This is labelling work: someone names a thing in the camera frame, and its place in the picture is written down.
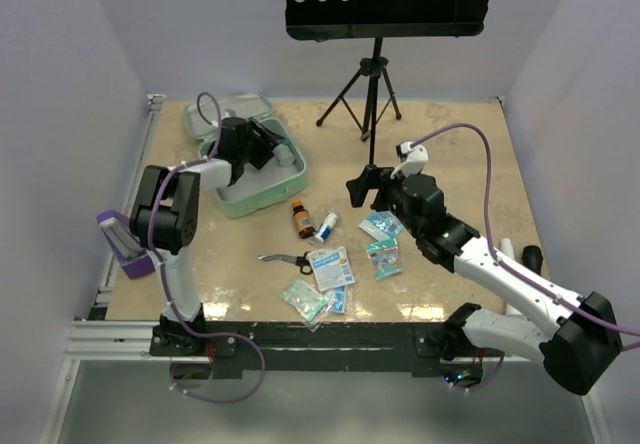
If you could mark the brown bottle orange cap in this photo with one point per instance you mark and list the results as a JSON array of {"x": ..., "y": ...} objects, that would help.
[{"x": 302, "y": 220}]

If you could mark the light blue foil pouch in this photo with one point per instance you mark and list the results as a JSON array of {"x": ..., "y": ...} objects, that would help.
[{"x": 381, "y": 225}]

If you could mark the white plastic bottle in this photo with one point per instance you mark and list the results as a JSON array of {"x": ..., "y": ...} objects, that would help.
[{"x": 284, "y": 155}]

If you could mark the clear green dotted packet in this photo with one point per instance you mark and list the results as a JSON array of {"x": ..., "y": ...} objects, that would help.
[{"x": 310, "y": 304}]

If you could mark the mint green medicine case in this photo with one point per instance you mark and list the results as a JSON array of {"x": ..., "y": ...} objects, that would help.
[{"x": 258, "y": 189}]

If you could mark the black handled scissors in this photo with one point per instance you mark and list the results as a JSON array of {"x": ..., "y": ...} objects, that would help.
[{"x": 300, "y": 261}]

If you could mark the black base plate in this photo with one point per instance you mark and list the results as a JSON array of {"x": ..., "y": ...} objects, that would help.
[{"x": 415, "y": 348}]

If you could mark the white tube object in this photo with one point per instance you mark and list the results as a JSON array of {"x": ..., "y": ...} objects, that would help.
[{"x": 507, "y": 248}]

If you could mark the small blue white sachet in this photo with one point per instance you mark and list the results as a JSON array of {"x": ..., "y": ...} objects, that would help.
[{"x": 338, "y": 300}]

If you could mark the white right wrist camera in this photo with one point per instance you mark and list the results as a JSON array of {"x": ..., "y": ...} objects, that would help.
[{"x": 412, "y": 158}]

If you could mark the purple box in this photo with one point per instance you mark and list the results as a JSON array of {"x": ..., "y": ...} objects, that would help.
[{"x": 132, "y": 258}]

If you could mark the black cylinder object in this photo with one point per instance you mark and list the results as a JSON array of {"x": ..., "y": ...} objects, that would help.
[{"x": 532, "y": 258}]

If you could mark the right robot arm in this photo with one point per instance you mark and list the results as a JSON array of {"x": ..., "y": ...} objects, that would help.
[{"x": 571, "y": 336}]

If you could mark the aluminium frame rail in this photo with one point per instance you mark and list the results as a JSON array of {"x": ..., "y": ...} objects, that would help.
[{"x": 100, "y": 340}]

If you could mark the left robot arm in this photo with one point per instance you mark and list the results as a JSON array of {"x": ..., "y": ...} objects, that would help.
[{"x": 165, "y": 212}]

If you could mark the black music stand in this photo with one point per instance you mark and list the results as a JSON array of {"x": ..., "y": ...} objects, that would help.
[{"x": 325, "y": 20}]

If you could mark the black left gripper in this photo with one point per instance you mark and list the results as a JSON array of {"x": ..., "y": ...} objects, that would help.
[{"x": 265, "y": 142}]

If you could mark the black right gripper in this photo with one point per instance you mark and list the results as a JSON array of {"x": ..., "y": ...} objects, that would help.
[{"x": 359, "y": 188}]

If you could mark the white gauze dressing packet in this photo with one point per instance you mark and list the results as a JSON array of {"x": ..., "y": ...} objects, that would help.
[{"x": 331, "y": 268}]

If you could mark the teal header clear packet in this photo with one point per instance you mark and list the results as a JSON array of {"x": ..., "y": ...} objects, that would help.
[{"x": 385, "y": 258}]

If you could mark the white blue bandage roll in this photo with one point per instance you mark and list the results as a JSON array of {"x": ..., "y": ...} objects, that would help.
[{"x": 326, "y": 227}]

